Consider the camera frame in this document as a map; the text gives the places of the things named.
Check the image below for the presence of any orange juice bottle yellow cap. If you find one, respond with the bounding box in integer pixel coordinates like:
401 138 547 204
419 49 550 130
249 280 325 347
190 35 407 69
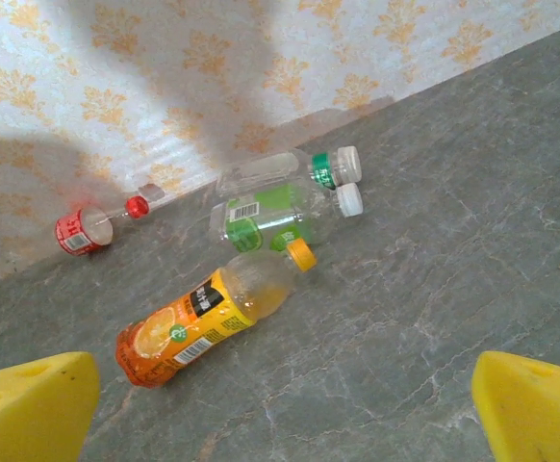
115 238 318 390

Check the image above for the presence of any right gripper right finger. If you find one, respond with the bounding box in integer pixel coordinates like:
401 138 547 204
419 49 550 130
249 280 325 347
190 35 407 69
471 349 560 462

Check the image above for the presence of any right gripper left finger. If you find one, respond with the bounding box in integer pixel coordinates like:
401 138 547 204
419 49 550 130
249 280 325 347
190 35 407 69
0 350 101 462

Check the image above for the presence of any clear bottle pale green label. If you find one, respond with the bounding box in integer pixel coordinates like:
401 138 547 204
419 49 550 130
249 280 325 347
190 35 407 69
207 182 364 256

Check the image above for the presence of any clear bottle green neck band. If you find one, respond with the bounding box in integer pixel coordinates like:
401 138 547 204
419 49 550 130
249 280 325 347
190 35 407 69
216 145 363 193

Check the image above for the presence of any clear bottle red label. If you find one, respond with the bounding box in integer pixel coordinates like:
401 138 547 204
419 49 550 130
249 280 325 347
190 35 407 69
53 194 151 259

